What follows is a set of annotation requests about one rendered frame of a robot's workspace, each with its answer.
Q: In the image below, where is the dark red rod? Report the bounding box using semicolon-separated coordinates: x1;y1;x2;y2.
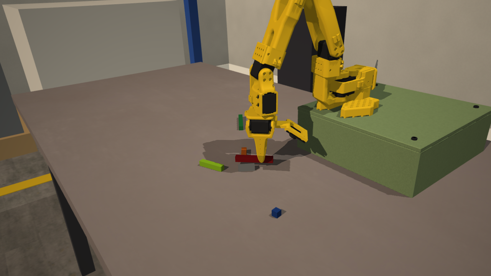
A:
235;155;273;163

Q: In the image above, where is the blue cube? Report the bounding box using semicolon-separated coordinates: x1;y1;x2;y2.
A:
272;207;281;218

